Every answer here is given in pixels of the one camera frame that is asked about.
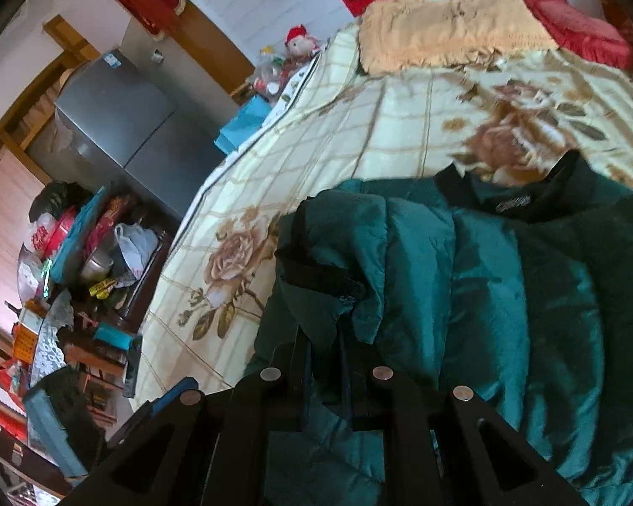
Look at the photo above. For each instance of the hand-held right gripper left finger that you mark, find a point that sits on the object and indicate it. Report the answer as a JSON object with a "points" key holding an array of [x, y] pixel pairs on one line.
{"points": [[295, 385]]}

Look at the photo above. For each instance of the grey refrigerator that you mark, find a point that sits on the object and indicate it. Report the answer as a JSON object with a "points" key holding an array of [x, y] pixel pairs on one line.
{"points": [[132, 126]]}

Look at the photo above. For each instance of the pink plush toy red hat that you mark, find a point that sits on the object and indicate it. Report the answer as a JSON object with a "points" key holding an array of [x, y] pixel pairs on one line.
{"points": [[301, 42]]}

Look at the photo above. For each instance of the beige fringed pillow cover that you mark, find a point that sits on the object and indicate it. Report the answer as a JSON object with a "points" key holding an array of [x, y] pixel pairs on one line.
{"points": [[443, 26]]}

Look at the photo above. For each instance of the dark green puffer jacket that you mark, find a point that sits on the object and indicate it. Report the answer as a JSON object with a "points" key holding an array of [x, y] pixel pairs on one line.
{"points": [[496, 295]]}

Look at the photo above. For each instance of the clutter of bottles and jars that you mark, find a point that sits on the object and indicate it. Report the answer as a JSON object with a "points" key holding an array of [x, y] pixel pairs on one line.
{"points": [[274, 76]]}

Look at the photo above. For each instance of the red pillow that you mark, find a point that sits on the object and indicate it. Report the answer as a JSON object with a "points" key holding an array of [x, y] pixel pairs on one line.
{"points": [[580, 31]]}

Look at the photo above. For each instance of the light blue bag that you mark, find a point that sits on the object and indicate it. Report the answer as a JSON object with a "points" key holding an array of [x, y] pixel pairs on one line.
{"points": [[242, 126]]}

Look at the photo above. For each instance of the cluttered side table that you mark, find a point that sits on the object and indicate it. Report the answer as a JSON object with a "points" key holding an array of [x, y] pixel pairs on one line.
{"points": [[137, 295]]}

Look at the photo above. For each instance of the white plastic bag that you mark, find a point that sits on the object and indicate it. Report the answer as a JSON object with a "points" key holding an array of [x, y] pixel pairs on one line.
{"points": [[134, 247]]}

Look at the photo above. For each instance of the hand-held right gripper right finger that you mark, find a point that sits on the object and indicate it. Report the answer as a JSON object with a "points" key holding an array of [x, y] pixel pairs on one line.
{"points": [[360, 398]]}

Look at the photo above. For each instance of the cream floral checked blanket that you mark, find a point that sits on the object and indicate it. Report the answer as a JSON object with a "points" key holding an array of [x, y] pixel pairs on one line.
{"points": [[348, 137]]}

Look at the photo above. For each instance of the dark cloth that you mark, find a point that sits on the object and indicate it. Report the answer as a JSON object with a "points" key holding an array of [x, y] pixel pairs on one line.
{"points": [[133, 366]]}

